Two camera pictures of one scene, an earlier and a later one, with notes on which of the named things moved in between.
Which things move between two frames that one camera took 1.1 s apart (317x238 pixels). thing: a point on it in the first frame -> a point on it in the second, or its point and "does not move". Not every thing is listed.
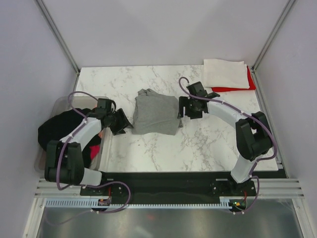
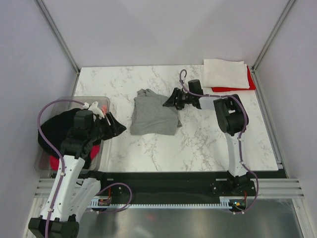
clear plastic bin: [106, 143] -> [75, 126]
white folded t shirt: [225, 74] does not move
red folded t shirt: [251, 84] does not move
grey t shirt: [155, 113] does not move
